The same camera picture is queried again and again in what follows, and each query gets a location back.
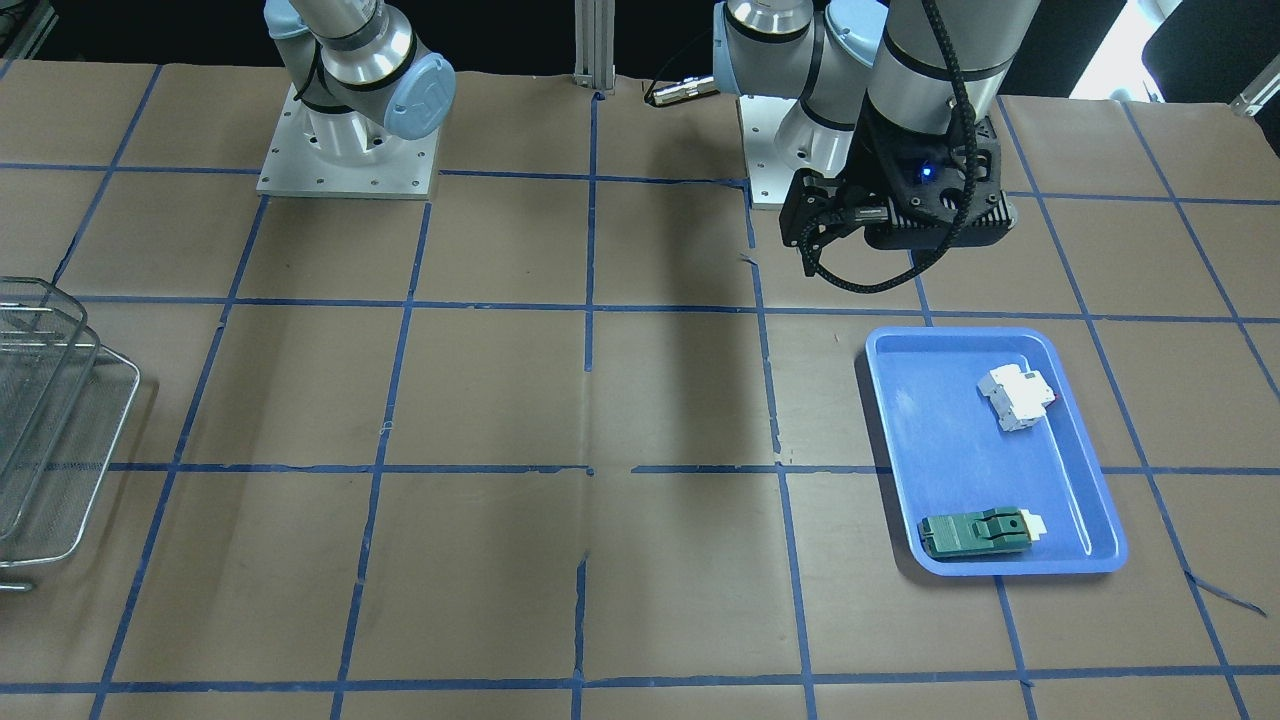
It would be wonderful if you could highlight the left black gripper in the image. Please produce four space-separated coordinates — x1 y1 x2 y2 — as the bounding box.
780 102 977 279

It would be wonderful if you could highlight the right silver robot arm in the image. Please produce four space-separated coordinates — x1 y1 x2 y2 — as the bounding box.
262 1 457 167

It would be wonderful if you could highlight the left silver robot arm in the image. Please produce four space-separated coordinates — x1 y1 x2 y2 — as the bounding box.
712 1 1038 293

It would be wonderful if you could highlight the blue plastic tray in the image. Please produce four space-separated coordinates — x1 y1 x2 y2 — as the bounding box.
865 325 1129 577

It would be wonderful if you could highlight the white circuit breaker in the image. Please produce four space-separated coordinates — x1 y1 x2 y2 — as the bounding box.
977 364 1059 432

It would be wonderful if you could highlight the green terminal block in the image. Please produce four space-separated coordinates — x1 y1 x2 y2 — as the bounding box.
916 506 1047 560

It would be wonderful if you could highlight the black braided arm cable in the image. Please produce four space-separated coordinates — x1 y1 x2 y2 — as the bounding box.
808 0 983 293

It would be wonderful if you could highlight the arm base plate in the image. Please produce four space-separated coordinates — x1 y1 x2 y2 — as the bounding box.
256 86 442 201
739 95 854 210

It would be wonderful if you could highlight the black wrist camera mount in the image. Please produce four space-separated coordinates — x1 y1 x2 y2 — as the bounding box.
856 113 1019 252

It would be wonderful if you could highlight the aluminium frame post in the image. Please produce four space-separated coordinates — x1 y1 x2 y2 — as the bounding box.
572 0 616 96

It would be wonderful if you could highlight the silver wire mesh shelf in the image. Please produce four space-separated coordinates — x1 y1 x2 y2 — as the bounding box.
1 275 141 570

